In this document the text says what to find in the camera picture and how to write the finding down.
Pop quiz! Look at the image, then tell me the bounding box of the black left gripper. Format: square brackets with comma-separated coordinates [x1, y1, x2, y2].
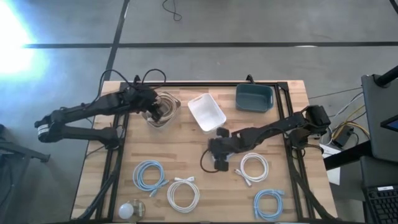
[124, 84, 164, 123]

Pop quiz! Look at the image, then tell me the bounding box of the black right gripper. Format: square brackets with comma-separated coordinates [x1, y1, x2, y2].
[207, 126, 249, 172]

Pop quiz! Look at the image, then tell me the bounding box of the grey plastic bin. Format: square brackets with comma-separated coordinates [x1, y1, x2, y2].
[139, 90, 182, 129]

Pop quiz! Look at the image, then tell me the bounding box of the white plastic bin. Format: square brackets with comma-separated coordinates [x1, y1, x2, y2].
[187, 92, 227, 134]

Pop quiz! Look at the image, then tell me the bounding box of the teal plastic bin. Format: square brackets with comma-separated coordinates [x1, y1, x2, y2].
[235, 83, 275, 113]

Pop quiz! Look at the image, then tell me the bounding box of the white light bulb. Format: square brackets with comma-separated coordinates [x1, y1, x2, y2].
[118, 202, 134, 220]

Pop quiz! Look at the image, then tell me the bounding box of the white paper sheet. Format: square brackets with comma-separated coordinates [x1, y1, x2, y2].
[322, 144, 341, 186]

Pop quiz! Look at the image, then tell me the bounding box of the black power adapter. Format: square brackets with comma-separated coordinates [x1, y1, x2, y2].
[331, 124, 354, 149]

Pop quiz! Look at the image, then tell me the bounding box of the black metal stand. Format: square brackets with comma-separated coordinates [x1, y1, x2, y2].
[0, 124, 51, 224]

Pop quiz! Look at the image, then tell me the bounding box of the dark grey equipment cabinet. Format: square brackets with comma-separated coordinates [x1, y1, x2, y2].
[360, 73, 398, 163]

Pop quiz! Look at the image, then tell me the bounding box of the black laptop keyboard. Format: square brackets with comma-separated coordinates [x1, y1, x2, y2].
[359, 155, 398, 224]

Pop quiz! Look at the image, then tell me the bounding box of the small blue-lit screen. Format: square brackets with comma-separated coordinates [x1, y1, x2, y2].
[379, 114, 398, 133]

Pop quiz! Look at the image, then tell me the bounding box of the black pole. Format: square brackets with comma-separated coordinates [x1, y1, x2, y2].
[374, 64, 398, 88]

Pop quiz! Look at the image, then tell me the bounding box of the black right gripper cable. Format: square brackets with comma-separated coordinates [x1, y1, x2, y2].
[200, 148, 220, 174]

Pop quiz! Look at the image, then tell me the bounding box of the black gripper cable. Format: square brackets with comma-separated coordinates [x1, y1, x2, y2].
[98, 68, 167, 94]
[200, 148, 220, 174]

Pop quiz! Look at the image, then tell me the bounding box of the black metal rig frame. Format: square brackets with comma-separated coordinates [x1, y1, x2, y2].
[74, 73, 340, 224]

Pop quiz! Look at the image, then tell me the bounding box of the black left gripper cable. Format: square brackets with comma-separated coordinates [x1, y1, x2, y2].
[98, 68, 167, 94]

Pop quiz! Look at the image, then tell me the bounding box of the black floor cable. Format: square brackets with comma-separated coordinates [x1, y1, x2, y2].
[161, 0, 183, 22]

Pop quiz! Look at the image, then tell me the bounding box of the yellow cable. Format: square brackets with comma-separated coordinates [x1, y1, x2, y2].
[331, 104, 371, 141]

